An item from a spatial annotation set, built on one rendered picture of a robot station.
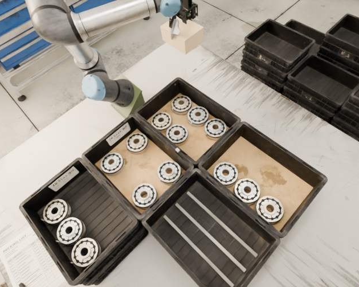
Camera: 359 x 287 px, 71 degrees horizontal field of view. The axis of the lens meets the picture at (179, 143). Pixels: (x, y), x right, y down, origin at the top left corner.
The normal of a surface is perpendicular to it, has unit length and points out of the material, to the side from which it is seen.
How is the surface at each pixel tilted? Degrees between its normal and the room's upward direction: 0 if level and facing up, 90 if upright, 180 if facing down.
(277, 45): 0
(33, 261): 0
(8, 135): 0
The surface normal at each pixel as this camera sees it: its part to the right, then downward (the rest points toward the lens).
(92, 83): -0.48, 0.15
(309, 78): -0.09, -0.49
